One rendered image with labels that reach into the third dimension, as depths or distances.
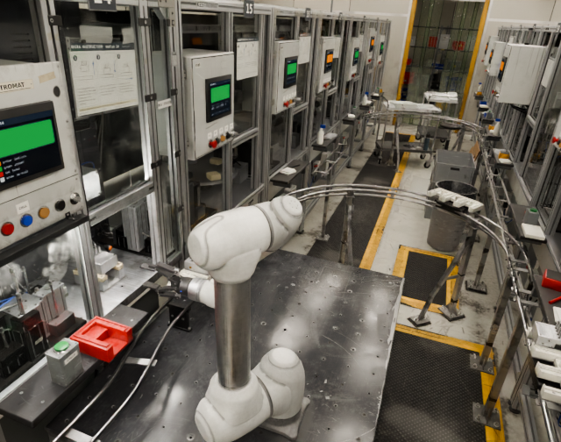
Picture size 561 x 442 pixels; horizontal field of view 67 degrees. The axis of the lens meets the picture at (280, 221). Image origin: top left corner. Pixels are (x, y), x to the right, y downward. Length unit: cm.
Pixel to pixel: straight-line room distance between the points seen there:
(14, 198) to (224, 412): 85
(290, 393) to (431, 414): 138
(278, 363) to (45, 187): 90
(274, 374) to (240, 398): 16
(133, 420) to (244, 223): 91
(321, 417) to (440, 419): 117
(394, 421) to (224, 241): 184
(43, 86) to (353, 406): 147
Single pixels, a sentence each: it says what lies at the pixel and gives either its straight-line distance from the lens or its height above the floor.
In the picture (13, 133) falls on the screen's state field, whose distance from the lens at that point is 131.
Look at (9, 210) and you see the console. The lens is 136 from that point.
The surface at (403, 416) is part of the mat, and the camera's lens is 268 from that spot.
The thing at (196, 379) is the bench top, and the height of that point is 68.
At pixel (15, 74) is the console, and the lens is 133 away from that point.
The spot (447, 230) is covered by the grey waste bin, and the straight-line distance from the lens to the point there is 432.
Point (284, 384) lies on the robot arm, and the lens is 147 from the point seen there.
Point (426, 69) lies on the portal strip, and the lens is 954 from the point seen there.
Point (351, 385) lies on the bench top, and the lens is 182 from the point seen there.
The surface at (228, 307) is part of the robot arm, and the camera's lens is 117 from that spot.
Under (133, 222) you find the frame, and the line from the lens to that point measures 209.
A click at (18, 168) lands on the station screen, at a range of 133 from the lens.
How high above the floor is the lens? 198
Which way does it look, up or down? 26 degrees down
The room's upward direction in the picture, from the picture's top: 3 degrees clockwise
